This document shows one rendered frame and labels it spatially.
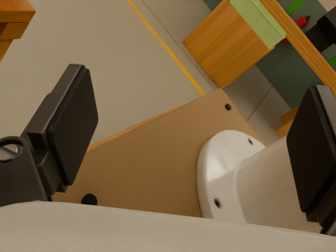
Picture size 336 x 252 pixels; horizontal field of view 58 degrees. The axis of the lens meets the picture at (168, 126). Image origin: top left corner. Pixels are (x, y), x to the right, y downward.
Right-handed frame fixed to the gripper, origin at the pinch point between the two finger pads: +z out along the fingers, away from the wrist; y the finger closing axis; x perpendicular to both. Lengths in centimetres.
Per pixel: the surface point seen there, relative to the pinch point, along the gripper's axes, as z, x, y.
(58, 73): 119, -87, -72
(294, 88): 404, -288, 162
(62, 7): 181, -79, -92
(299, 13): 455, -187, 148
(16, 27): 30.0, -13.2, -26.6
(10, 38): 29.7, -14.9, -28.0
